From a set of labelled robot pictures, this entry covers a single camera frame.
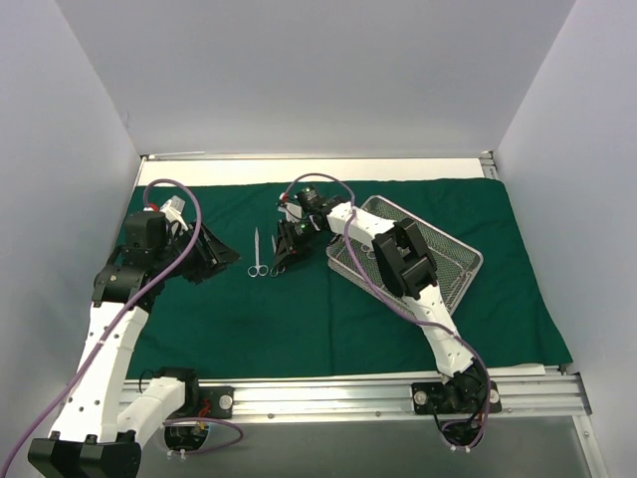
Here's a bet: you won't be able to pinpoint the steel clamp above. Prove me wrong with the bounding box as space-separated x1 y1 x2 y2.
360 245 375 260

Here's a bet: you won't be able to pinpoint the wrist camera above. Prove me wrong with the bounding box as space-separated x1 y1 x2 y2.
296 184 324 212
123 210 167 249

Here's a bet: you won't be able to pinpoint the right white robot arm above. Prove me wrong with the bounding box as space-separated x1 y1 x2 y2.
274 197 491 411

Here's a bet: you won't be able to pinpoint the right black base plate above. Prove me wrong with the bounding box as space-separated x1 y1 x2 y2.
411 378 487 415

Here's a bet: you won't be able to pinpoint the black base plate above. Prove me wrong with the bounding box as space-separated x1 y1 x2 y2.
411 378 487 415
193 385 235 419

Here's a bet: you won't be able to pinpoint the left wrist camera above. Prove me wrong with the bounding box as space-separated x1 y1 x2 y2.
123 210 167 249

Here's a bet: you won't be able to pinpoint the steel forceps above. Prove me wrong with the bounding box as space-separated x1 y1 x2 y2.
247 227 269 278

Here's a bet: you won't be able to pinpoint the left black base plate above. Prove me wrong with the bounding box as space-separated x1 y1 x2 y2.
193 385 235 419

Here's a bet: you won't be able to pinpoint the steel surgical scissors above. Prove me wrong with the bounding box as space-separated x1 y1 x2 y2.
270 235 286 278

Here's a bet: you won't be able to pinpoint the green surgical drape cloth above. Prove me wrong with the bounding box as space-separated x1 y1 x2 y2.
127 178 572 378

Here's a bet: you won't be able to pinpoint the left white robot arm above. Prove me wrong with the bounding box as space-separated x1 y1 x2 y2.
28 208 240 477

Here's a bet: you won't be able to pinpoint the aluminium front rail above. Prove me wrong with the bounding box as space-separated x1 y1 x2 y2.
118 370 593 429

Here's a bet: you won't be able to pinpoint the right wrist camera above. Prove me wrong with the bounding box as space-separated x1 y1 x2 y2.
296 184 324 212

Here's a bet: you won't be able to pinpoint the wire mesh instrument tray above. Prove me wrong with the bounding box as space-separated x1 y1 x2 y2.
326 195 484 313

